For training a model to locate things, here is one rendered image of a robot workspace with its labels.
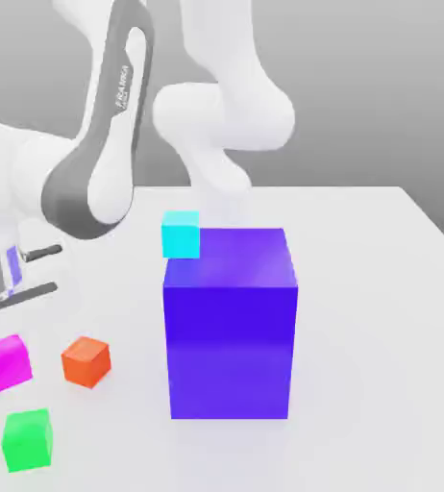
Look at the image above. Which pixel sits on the small green cube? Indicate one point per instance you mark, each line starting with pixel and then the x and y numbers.
pixel 26 442

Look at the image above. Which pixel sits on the large purple box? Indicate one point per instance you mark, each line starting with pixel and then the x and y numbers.
pixel 229 346

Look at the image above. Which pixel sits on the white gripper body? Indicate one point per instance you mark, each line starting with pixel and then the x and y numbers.
pixel 22 296

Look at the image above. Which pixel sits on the small magenta cube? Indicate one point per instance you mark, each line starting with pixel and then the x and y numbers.
pixel 6 365

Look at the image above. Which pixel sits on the small cyan cube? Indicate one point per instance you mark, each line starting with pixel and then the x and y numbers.
pixel 180 238

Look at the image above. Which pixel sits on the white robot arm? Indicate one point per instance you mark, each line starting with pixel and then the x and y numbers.
pixel 222 115

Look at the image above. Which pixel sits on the small orange cube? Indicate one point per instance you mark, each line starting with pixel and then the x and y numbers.
pixel 85 363

